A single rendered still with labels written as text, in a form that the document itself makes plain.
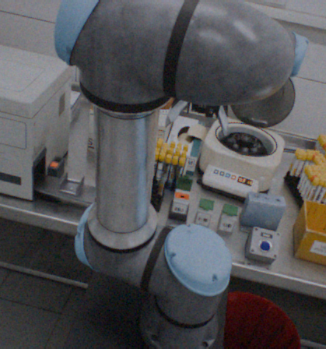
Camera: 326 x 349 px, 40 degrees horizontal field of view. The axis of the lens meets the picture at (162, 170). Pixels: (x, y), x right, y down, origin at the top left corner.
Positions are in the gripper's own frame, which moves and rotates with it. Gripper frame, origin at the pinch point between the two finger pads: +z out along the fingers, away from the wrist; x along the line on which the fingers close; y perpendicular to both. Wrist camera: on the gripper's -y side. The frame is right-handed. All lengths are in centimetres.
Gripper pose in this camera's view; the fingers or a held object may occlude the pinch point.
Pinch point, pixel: (194, 130)
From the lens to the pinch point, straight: 113.1
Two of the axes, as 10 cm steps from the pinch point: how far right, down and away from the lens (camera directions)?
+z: -1.4, 7.7, 6.2
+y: -0.6, 6.2, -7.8
